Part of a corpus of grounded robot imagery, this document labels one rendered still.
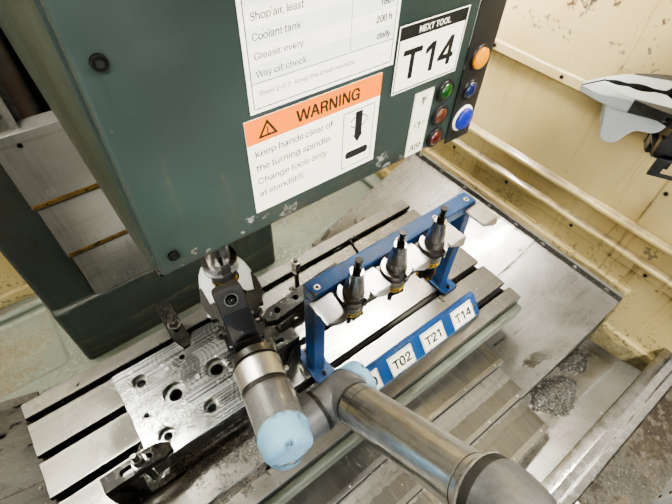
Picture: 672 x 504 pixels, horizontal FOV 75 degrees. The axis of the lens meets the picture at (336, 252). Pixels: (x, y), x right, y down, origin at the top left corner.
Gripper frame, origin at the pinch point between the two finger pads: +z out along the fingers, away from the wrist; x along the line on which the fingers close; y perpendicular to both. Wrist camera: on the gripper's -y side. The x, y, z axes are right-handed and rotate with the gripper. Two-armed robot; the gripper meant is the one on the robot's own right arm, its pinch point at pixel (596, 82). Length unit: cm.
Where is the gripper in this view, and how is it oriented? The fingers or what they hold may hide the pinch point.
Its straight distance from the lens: 58.9
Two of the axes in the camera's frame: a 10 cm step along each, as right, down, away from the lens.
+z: -9.2, -3.1, 2.3
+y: -0.3, 6.5, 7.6
